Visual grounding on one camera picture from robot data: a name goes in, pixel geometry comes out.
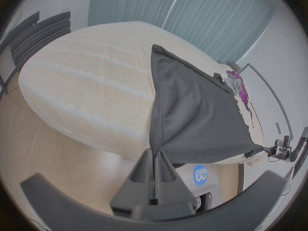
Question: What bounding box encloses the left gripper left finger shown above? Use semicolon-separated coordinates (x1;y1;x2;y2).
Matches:
109;149;153;210

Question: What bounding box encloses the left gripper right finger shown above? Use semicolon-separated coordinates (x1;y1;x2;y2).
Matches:
154;150;198;205

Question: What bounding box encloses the black T-shirt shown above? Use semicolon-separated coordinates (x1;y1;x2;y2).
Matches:
149;44;265;169

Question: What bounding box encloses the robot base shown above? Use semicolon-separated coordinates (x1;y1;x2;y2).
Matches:
176;163;244;211

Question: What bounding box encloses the bed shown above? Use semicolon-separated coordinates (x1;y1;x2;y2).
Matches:
18;21;293;168

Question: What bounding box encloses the purple satin garment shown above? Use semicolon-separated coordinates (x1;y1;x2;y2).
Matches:
227;70;256;128

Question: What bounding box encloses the grey garment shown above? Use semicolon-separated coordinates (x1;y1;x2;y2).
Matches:
224;77;241;96

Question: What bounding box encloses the blue-green curtain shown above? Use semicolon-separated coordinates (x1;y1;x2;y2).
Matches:
162;0;276;62
88;0;183;29

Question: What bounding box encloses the black chest of drawers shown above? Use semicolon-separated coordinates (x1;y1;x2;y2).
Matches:
9;12;71;69

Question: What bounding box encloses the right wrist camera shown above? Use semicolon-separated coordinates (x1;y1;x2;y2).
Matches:
275;136;291;148

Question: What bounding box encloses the thin black floor cable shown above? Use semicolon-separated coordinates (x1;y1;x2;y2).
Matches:
7;84;21;95

